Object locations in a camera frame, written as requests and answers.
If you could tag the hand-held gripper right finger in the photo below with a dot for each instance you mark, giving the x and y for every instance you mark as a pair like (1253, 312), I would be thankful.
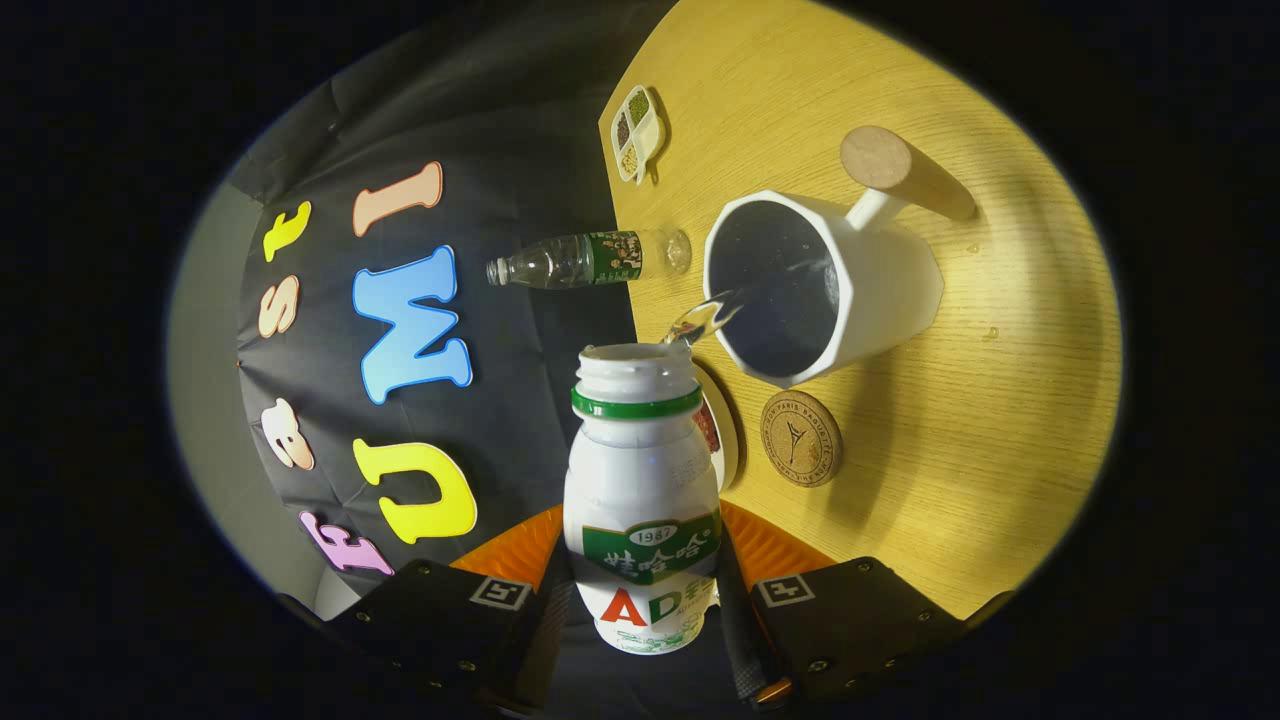
(745, 640)

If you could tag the red meat slice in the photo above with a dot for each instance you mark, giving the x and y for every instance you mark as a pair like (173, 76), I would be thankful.
(709, 428)

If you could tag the round cork coaster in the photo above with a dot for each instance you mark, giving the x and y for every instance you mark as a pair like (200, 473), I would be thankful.
(800, 438)

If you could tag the clear plastic water bottle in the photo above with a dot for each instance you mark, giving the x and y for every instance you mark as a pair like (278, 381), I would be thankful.
(570, 262)

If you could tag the wooden table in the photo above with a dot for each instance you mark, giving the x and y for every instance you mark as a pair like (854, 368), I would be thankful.
(1000, 420)

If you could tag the white round plate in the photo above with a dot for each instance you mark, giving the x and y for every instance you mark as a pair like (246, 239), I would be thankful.
(729, 440)

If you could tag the white juice bottle green label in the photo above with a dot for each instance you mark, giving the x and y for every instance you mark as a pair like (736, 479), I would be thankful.
(640, 470)

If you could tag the white divided grain dish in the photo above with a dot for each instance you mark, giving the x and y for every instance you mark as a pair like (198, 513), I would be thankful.
(640, 135)

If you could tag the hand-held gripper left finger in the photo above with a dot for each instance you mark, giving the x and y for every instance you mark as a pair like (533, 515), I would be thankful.
(545, 640)

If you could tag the black backdrop cloth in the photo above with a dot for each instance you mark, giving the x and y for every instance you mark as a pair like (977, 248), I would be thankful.
(520, 150)

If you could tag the clear poured juice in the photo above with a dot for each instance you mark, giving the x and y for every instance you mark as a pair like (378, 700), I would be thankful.
(705, 318)

